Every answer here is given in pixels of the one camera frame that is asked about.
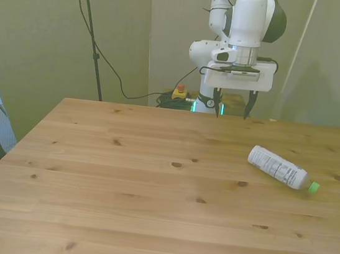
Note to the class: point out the white wall corner strip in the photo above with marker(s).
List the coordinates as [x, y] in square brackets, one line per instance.
[300, 47]

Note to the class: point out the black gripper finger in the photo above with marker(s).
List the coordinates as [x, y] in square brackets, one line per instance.
[217, 100]
[251, 103]

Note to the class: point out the black camera stand pole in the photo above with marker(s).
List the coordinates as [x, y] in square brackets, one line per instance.
[90, 25]

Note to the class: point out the yellow emergency stop button box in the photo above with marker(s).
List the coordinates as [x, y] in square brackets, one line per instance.
[179, 94]

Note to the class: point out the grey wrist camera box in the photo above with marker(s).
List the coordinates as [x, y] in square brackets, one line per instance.
[245, 76]

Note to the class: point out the water bottle with green cap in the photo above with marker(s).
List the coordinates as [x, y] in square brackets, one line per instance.
[277, 167]

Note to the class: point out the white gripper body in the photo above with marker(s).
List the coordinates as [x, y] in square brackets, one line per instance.
[267, 80]

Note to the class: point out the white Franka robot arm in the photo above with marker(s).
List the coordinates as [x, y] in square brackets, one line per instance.
[248, 18]

